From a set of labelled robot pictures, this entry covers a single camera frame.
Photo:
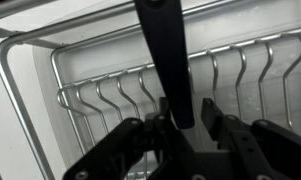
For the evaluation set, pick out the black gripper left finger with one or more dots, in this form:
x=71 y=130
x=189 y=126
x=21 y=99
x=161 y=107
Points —
x=116 y=146

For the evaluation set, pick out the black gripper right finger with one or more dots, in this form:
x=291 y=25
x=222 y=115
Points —
x=256 y=146

